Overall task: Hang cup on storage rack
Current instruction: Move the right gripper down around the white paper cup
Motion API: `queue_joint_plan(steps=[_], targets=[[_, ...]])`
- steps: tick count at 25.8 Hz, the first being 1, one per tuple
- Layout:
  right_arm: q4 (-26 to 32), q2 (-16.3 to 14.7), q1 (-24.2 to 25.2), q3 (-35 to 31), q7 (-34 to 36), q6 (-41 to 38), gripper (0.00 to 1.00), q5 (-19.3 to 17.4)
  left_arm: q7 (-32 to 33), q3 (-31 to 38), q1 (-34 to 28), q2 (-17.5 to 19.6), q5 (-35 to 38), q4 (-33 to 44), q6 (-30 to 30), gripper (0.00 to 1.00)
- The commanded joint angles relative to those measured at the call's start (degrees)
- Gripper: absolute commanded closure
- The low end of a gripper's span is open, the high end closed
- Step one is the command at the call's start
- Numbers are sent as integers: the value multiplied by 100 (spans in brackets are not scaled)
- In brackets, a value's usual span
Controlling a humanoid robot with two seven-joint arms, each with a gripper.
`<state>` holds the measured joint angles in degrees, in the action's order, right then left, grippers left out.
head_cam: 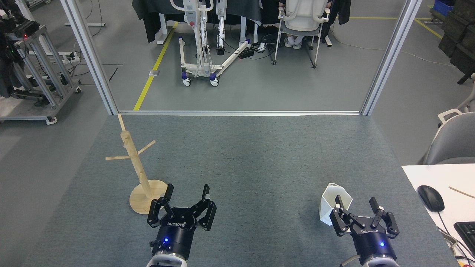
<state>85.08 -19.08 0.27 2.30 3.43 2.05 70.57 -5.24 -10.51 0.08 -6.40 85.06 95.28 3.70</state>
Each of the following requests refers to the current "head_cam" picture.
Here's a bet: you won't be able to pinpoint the dark stacked crates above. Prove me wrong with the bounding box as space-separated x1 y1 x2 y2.
438 0 475 85

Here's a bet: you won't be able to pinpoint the white hexagonal cup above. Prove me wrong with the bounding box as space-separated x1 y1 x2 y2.
319 183 353 226

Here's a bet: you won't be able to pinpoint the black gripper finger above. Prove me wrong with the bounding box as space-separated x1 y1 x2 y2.
330 195 366 237
369 197 400 238
189 184 217 231
147 184 175 227

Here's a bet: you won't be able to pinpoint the black computer mouse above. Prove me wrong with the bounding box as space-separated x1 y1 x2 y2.
417 185 445 212

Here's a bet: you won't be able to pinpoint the metal frame cart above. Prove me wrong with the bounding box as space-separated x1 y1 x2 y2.
0 24 82 125

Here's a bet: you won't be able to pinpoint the white office chair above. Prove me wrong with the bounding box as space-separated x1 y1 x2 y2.
272 0 333 69

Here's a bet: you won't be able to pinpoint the blue plastic bin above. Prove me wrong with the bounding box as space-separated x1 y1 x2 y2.
433 0 455 16

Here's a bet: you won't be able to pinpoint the black table cloth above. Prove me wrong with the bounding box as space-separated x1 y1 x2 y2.
132 0 262 43

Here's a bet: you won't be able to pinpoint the thin wooden stick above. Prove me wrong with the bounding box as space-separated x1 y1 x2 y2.
448 186 475 199

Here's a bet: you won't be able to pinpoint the silver frame crossbar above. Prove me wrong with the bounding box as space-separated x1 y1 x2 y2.
118 110 362 116

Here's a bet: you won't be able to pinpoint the grey office chair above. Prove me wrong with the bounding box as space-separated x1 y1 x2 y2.
421 109 475 165

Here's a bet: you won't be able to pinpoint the black mouse cable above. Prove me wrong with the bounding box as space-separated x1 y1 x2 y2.
438 211 475 260

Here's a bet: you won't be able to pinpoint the black hanging jacket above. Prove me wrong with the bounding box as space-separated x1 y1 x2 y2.
328 0 351 26

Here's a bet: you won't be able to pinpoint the white power strip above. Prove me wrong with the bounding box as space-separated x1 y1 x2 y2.
56 52 80 63

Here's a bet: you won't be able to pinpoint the white desk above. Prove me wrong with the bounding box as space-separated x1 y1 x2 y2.
402 164 475 267

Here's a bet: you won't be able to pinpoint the white wheeled stand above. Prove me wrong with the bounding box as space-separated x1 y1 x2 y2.
170 0 253 88

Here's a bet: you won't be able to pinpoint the person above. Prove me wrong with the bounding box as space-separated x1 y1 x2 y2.
284 35 305 49

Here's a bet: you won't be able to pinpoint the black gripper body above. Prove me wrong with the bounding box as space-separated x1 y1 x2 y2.
150 208 199 260
351 219 397 262

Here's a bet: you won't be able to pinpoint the wooden cup rack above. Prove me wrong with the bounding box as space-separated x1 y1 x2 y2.
105 114 168 215

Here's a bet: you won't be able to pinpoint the black keyboard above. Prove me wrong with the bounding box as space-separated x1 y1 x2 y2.
454 221 475 256

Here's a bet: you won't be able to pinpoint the silver frame post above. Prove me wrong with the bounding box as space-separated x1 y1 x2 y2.
361 0 423 116
60 0 119 115

